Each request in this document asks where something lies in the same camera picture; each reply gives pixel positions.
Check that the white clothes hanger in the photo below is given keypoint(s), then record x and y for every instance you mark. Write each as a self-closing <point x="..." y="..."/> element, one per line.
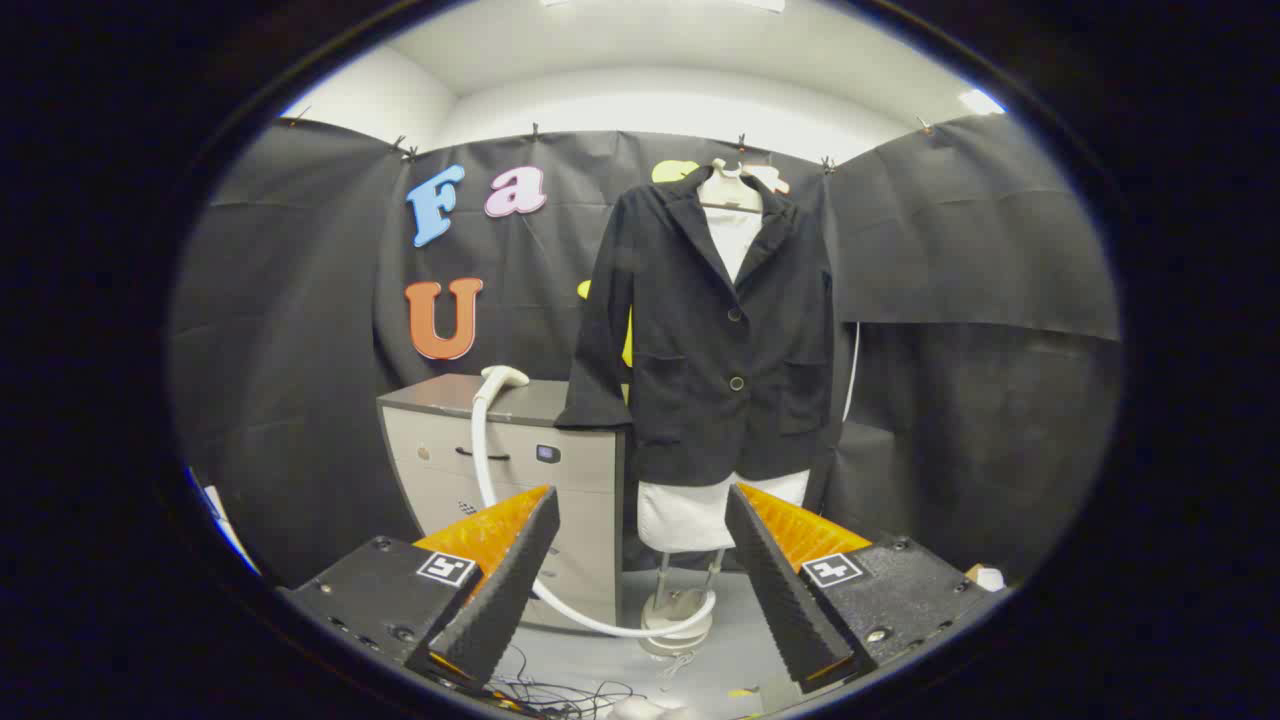
<point x="730" y="190"/>

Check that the grey drawer cabinet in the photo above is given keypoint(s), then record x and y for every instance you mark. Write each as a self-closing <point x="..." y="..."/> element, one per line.
<point x="560" y="480"/>

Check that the white packaging pile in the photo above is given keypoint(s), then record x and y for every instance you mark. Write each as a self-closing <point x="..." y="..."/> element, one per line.
<point x="986" y="578"/>

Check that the white shirt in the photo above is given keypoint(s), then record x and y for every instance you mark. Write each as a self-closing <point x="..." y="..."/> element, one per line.
<point x="690" y="515"/>

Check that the ceiling light panel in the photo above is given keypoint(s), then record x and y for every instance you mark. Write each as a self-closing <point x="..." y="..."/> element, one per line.
<point x="980" y="101"/>

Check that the black jacket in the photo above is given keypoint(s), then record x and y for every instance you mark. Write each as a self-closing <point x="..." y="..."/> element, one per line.
<point x="700" y="340"/>

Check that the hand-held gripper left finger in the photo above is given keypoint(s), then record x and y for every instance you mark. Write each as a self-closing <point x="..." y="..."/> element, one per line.
<point x="505" y="590"/>

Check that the garment steamer base with poles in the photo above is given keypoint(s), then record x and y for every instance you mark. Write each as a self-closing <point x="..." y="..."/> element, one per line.
<point x="675" y="610"/>

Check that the black backdrop cloth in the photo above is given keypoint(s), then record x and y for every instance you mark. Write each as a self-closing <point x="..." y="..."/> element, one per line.
<point x="950" y="400"/>

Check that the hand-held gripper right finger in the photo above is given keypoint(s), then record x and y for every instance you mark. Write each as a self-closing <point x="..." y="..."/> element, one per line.
<point x="785" y="590"/>

